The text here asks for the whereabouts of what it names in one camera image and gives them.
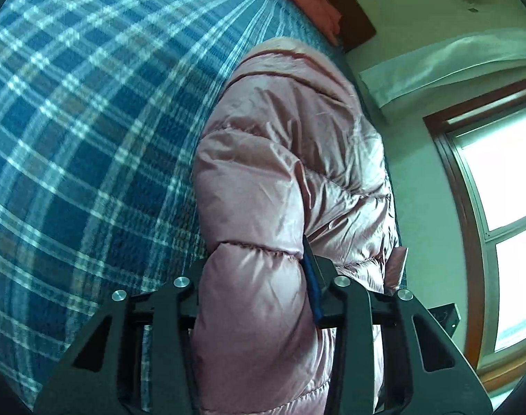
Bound window with wooden frame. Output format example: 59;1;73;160
423;75;526;392

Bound white curtain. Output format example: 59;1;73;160
358;27;526;107

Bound pink puffer jacket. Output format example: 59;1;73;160
190;38;408;415

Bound blue plaid bed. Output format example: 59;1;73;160
0;0;404;411

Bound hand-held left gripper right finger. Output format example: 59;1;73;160
302;234;494;415

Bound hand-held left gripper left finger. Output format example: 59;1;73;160
33;258;209;415

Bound wooden headboard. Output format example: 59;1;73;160
289;0;377;50

